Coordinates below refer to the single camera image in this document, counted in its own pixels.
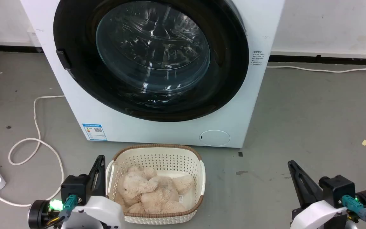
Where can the cream perforated laundry basket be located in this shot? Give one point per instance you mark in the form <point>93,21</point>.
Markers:
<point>157,156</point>

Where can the beige plush teddy bear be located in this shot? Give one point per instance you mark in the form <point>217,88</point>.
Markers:
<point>151,194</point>

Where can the blue energy label sticker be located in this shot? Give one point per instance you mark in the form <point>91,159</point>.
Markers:
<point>95,131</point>

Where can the round white filter cover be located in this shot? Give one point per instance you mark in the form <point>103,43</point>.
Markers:
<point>215,138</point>

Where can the white front-load washing machine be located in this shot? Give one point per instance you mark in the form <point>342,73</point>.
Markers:
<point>170,133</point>

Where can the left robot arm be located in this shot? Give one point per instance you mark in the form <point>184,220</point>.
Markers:
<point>38,213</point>

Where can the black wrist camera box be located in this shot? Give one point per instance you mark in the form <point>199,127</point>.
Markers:
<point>337,187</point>
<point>74,186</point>

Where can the black round washer door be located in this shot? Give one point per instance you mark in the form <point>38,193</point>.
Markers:
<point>84,79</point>

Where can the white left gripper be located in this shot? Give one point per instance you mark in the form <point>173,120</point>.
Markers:
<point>102,211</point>

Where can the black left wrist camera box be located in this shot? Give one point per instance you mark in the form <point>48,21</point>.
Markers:
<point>74,186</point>

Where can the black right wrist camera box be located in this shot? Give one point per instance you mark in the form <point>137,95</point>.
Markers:
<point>337,187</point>

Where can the small text sticker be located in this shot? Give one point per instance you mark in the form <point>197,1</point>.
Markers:
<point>257,58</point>

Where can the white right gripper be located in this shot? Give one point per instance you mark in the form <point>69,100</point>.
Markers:
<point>319,216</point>

